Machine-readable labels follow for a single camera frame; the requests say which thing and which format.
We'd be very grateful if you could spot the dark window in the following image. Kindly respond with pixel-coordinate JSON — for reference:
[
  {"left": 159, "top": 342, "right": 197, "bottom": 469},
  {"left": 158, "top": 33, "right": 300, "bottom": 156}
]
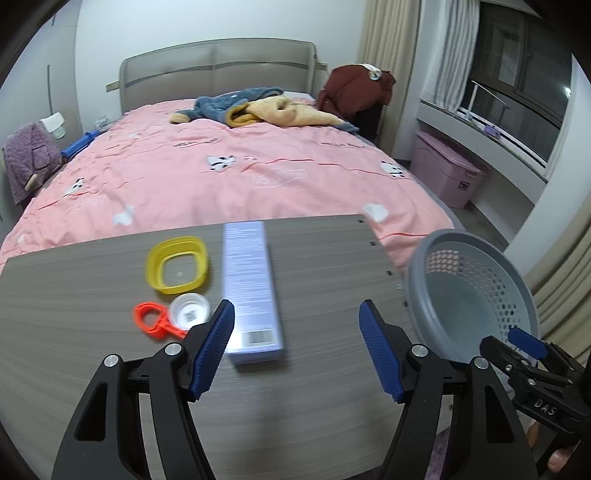
[{"left": 471, "top": 0, "right": 573, "bottom": 162}]

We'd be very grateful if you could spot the blue plastic toy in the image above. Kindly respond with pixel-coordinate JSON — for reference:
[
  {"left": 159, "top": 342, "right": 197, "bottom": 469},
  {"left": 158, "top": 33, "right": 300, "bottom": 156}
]
[{"left": 60, "top": 130, "right": 101, "bottom": 161}]

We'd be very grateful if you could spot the purple quilted garment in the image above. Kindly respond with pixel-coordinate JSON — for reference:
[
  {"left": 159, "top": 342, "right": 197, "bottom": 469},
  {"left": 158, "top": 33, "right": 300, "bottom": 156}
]
[{"left": 2, "top": 124, "right": 63, "bottom": 206}]

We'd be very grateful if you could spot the white sheer curtain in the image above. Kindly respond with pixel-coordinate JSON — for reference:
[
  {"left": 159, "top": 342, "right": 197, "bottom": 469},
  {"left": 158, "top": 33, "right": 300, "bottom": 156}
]
[{"left": 418, "top": 0, "right": 481, "bottom": 112}]

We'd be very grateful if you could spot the pink storage box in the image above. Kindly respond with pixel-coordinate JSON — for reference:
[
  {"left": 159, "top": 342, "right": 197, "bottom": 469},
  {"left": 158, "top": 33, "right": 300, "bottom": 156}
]
[{"left": 410, "top": 130, "right": 483, "bottom": 209}]

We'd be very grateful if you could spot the yellow fleece blanket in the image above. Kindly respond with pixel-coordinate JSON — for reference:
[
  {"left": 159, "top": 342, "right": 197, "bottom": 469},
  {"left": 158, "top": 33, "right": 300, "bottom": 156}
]
[{"left": 226, "top": 95, "right": 347, "bottom": 129}]

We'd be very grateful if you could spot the white desk lamp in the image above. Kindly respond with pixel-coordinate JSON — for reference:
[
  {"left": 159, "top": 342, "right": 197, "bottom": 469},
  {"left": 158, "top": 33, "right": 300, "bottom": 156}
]
[{"left": 466, "top": 80, "right": 511, "bottom": 123}]

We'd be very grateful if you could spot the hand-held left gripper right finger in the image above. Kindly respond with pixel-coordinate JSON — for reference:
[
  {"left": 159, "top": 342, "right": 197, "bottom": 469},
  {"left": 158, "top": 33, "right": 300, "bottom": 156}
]
[{"left": 359, "top": 299, "right": 541, "bottom": 480}]

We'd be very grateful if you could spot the grey perforated plastic basket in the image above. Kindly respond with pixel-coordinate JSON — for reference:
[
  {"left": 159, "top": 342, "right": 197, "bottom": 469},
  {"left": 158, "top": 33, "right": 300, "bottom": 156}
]
[{"left": 404, "top": 229, "right": 540, "bottom": 365}]

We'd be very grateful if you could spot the orange plastic ring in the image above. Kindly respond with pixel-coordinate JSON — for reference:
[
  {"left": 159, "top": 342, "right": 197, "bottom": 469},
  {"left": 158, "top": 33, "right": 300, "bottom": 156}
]
[{"left": 134, "top": 301, "right": 190, "bottom": 342}]

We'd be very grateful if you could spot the person's right hand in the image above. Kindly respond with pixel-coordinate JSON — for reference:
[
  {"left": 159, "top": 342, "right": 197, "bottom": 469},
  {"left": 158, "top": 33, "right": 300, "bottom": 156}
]
[{"left": 526, "top": 415, "right": 583, "bottom": 475}]

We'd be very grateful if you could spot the blue and yellow blanket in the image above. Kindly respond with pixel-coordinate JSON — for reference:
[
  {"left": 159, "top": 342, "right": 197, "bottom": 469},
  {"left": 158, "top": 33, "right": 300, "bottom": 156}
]
[{"left": 170, "top": 86, "right": 361, "bottom": 134}]

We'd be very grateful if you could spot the grey upholstered bed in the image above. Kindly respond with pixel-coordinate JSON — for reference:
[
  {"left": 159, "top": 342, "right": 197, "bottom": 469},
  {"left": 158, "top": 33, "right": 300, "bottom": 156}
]
[{"left": 105, "top": 39, "right": 467, "bottom": 232}]

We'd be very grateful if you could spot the white and green pouch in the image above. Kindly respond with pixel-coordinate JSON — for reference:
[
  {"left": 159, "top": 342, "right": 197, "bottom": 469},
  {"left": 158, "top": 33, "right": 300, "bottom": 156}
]
[{"left": 39, "top": 113, "right": 66, "bottom": 140}]

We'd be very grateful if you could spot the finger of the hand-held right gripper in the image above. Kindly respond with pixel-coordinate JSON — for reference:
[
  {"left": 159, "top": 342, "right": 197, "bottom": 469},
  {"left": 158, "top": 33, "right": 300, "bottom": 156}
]
[
  {"left": 479, "top": 335, "right": 533, "bottom": 378},
  {"left": 507, "top": 326, "right": 585, "bottom": 376}
]

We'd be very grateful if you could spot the white round plastic lid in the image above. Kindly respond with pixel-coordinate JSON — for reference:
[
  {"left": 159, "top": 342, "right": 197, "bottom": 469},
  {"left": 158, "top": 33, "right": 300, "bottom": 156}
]
[{"left": 168, "top": 294, "right": 211, "bottom": 330}]

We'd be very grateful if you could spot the brown jacket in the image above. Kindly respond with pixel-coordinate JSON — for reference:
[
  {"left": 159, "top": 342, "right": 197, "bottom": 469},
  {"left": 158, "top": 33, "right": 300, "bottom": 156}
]
[{"left": 316, "top": 65, "right": 397, "bottom": 121}]

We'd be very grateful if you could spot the long lilac cardboard box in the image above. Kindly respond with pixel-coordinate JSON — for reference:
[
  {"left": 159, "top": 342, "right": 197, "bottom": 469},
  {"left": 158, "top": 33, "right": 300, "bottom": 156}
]
[{"left": 222, "top": 221, "right": 286, "bottom": 366}]

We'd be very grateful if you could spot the yellow plastic container rim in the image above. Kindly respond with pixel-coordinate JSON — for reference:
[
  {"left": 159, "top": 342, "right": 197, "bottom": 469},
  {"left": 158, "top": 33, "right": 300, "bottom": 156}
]
[{"left": 145, "top": 236, "right": 209, "bottom": 295}]

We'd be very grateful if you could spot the black chair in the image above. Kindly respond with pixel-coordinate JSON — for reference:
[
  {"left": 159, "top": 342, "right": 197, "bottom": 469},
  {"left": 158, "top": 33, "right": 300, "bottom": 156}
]
[{"left": 355, "top": 104, "right": 384, "bottom": 141}]

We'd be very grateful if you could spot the bed with pink cover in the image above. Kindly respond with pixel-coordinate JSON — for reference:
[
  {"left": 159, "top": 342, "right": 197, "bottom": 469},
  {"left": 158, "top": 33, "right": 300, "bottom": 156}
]
[{"left": 0, "top": 99, "right": 455, "bottom": 266}]

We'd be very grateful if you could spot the grey window ledge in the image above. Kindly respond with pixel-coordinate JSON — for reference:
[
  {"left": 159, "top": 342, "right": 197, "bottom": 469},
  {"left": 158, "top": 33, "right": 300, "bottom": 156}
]
[{"left": 416, "top": 99, "right": 550, "bottom": 208}]

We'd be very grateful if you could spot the beige curtain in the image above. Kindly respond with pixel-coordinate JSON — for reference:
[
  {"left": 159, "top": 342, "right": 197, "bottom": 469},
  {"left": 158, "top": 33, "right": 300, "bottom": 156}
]
[
  {"left": 358, "top": 0, "right": 421, "bottom": 153},
  {"left": 524, "top": 222, "right": 591, "bottom": 361}
]

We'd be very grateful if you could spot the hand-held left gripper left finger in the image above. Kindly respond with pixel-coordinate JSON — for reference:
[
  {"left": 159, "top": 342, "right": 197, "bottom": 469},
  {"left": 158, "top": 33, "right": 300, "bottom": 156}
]
[{"left": 51, "top": 299, "right": 236, "bottom": 480}]

